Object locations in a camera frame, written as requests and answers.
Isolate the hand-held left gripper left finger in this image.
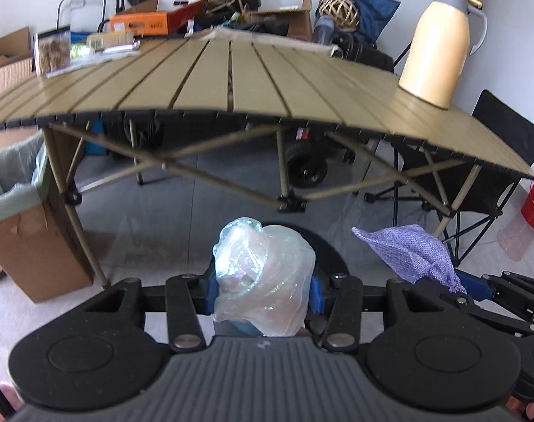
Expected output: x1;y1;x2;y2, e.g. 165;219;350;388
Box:
51;268;219;353

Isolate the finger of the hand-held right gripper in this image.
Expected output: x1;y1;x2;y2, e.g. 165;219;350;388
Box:
440;292;534;335
458;271;534;317

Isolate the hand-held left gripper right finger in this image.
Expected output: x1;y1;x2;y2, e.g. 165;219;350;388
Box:
308;273;474;353

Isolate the clear plastic bag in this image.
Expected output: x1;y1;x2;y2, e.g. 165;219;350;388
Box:
213;216;316;337

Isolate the purple mesh bag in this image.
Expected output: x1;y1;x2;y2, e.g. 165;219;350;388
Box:
352;224;467;294

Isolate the black wagon wheel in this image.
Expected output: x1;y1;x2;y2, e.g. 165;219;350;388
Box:
285;141;329;189

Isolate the black folding chair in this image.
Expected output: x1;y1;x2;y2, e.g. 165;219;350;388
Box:
363;89;534;269

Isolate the brown cardboard box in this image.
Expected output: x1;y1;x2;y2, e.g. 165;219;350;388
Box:
0;132;95;304

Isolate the tan slatted folding table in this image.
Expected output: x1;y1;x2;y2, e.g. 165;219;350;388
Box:
0;26;534;288

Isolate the green plastic liner bag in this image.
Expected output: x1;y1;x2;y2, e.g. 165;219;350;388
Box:
0;132;48;226

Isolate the yellow thermos jug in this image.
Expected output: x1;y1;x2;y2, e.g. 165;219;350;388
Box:
398;0;488;110

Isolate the grey blue bottle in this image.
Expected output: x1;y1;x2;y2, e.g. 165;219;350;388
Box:
313;15;339;45

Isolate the tan packet box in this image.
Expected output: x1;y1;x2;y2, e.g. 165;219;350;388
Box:
86;31;136;50

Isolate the open cardboard box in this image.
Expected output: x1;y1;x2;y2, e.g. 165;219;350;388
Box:
0;26;34;106
245;0;314;41

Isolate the orange cardboard box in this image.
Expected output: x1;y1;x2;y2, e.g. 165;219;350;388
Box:
109;0;209;37

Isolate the clear jar of nuts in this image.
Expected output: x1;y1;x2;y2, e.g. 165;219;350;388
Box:
33;26;72;75

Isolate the wicker ball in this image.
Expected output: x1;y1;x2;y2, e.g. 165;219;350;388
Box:
316;0;361;32

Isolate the dark blue bag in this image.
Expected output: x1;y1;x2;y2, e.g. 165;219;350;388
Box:
337;0;401;47

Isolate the white metal frame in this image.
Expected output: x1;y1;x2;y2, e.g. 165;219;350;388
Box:
56;0;107;33

